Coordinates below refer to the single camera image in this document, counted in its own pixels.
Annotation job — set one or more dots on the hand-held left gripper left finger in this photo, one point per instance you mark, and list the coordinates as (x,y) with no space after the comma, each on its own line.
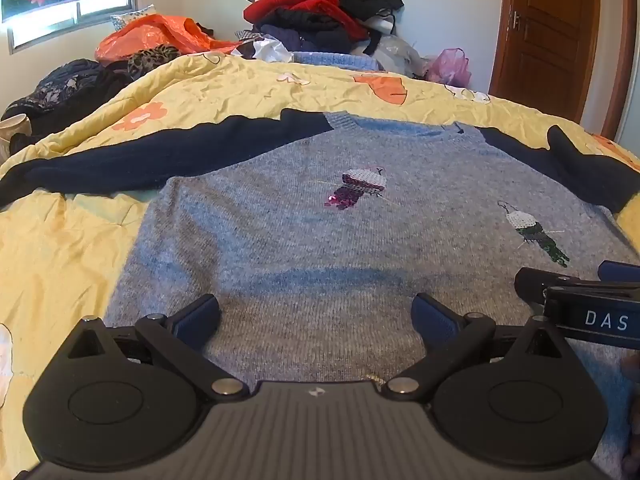
(200,316)

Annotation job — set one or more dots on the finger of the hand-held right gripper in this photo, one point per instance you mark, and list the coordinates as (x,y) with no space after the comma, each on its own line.
(540,282)
(620,271)

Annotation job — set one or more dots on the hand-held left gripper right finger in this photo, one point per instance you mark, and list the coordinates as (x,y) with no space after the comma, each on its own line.
(431,316)

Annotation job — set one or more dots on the grey sweater with navy sleeves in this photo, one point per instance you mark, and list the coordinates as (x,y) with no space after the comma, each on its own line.
(300,240)

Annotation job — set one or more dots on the yellow floral blanket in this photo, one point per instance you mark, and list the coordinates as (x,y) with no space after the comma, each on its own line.
(65,260)

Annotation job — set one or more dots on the pink plastic bag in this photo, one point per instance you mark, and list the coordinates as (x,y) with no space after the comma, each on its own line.
(450,67)

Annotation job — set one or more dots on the brown wooden door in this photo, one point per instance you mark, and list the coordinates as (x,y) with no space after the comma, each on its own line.
(550,35)

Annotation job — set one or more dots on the grey plastic bag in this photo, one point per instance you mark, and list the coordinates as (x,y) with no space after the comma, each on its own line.
(400,57)

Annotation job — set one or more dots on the beige cloth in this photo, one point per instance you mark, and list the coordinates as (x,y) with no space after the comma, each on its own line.
(12,132)

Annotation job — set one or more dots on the leopard print cloth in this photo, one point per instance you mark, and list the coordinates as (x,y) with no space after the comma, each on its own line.
(152,57)

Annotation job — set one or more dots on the dark floral cloth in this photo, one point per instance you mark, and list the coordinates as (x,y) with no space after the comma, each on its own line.
(65,85)

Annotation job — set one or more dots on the light blue knit garment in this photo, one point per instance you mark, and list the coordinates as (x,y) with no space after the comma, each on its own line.
(335,60)

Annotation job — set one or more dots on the white crumpled cloth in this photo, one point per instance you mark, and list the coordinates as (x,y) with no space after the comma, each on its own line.
(270,51)

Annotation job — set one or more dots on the orange plastic bag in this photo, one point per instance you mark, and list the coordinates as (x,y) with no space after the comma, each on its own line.
(150,35)

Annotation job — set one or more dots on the navy garment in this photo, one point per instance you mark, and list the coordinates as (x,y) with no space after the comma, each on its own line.
(310,30)

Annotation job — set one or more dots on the patterned pillow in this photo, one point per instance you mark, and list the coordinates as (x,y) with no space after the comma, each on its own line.
(125,17)

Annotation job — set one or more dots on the window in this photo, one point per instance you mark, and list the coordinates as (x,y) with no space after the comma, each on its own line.
(60,17)

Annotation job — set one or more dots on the red garment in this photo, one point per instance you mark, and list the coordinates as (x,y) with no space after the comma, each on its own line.
(300,0)

